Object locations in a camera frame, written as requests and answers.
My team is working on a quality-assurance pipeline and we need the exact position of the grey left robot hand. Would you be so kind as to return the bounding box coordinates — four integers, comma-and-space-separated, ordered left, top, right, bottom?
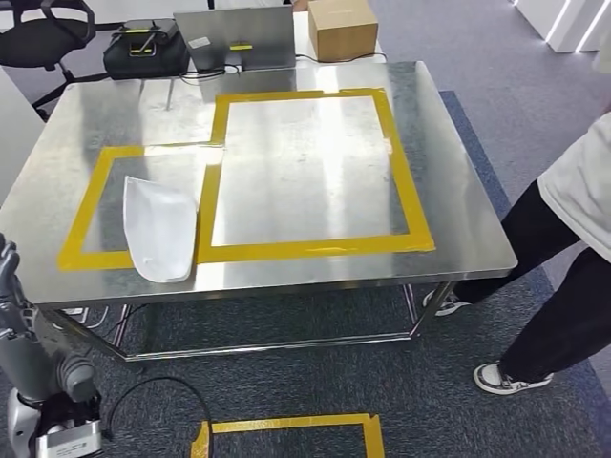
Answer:
0, 234, 99, 406

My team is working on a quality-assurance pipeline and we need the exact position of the white plastic mirror cover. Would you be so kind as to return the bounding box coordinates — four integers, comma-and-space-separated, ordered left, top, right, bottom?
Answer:
122, 176, 199, 283

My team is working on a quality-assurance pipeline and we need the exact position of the yellow tape on workbench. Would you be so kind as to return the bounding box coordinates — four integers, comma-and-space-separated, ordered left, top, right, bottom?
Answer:
57, 88, 436, 273

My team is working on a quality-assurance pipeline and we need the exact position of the stainless steel workbench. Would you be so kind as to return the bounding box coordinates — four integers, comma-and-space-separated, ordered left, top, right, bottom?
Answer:
0, 61, 519, 363

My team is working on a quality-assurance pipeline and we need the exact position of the white desk panel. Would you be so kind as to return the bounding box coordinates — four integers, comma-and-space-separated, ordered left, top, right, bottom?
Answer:
0, 66, 46, 207

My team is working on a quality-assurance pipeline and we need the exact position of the black office chair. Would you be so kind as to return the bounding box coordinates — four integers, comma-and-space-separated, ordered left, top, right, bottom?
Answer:
0, 0, 111, 121

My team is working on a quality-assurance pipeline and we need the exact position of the black carry bag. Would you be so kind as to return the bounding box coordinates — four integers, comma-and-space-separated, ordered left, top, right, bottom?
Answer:
102, 18, 191, 81

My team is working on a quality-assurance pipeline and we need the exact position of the yellow floor tape square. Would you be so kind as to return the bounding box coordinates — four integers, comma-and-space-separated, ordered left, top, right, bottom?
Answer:
190, 413, 385, 458

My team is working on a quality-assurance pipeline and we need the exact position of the grey laptop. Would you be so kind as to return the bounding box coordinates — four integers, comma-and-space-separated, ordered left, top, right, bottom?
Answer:
174, 6, 298, 73

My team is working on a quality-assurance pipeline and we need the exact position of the brown cardboard box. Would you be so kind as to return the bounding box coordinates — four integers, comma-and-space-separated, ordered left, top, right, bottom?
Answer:
307, 0, 380, 63

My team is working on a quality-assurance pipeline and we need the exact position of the person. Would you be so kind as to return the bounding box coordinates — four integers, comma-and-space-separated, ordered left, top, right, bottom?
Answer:
422, 31, 611, 398

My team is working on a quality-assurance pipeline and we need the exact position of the white lit plinth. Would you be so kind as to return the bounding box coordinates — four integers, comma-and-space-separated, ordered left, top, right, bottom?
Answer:
515, 0, 611, 55

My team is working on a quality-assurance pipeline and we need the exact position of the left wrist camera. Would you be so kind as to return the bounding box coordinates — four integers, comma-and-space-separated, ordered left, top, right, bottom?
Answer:
35, 418, 103, 458

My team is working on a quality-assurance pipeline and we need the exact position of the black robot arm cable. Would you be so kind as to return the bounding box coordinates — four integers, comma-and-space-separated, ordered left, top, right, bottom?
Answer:
102, 377, 214, 458

